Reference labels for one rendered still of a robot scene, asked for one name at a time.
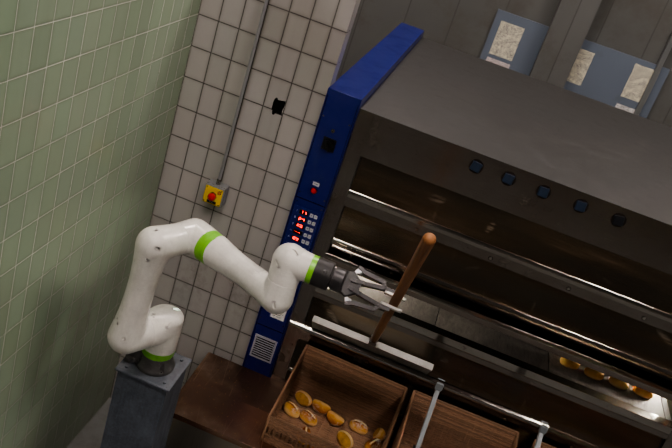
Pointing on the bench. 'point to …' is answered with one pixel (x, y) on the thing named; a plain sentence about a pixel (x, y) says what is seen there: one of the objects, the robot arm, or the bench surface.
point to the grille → (263, 348)
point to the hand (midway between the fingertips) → (393, 301)
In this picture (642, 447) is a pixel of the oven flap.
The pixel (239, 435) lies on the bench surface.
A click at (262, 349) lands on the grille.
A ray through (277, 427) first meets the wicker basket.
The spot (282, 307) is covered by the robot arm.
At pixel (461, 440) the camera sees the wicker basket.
